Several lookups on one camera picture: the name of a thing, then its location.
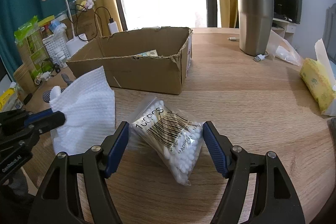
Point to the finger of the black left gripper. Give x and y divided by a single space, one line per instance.
47 120

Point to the cartoon tissue pack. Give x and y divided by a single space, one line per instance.
152 53

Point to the white charger with cable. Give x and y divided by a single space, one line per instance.
89 23

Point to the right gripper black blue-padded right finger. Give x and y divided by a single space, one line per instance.
275 199

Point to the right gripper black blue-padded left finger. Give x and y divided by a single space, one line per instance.
58 199

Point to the paper cup stack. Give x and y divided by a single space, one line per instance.
23 78

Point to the white usb cable plug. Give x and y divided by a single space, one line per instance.
261 57

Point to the white perforated basket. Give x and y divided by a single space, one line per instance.
52 43

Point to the steel travel tumbler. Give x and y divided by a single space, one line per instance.
255 23

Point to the black monitor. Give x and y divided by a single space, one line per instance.
289 10

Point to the yellow tissue pack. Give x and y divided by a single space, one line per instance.
319 78

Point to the cardboard box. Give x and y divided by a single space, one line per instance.
165 73

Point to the green snack bag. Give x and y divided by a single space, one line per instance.
29 42

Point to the white paper towel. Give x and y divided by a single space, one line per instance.
90 110

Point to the cotton swab bag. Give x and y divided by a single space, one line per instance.
176 136

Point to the clear plastic bag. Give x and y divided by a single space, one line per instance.
282 49

